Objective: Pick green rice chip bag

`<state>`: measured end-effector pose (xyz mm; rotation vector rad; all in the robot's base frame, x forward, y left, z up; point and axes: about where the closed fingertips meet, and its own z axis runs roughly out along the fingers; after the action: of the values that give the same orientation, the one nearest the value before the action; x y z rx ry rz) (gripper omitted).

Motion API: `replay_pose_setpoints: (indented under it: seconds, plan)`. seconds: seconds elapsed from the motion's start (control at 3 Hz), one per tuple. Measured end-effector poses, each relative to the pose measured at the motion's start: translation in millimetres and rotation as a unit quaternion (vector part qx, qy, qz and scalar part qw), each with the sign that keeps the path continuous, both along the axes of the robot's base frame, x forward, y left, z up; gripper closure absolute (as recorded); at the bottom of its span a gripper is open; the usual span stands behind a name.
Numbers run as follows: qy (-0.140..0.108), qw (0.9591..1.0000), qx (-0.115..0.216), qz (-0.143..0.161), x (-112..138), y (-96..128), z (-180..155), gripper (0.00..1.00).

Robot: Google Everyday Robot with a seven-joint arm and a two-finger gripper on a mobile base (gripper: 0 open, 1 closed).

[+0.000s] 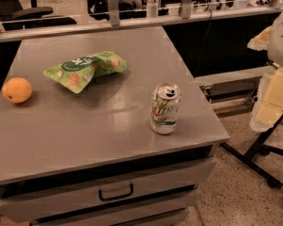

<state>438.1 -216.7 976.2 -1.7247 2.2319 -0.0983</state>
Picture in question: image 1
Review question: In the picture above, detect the black office chair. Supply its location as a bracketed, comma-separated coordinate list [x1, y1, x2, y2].
[0, 0, 76, 31]

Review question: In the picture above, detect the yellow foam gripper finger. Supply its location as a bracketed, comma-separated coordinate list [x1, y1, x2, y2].
[247, 26, 270, 51]
[249, 68, 283, 132]

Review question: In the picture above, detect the orange fruit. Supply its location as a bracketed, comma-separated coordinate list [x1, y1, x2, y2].
[2, 77, 33, 104]

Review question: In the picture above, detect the grey metal rail frame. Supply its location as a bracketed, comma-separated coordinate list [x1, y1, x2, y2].
[196, 64, 275, 118]

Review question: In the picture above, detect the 7up soda can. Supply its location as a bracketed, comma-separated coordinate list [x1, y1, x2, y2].
[150, 82, 181, 135]

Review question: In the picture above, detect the black drawer handle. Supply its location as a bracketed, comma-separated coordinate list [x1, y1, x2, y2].
[98, 183, 134, 202]

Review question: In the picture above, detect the clear plastic water bottle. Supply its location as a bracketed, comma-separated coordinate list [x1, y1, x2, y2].
[147, 0, 159, 18]

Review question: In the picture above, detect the grey drawer cabinet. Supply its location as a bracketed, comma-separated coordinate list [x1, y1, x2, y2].
[0, 143, 222, 226]

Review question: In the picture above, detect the black wheeled stand base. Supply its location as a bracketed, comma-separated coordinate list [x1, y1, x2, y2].
[219, 104, 283, 213]

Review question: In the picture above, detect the green rice chip bag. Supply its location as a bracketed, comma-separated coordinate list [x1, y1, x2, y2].
[43, 51, 127, 94]

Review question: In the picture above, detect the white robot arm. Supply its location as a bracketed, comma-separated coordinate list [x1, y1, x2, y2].
[247, 11, 283, 132]

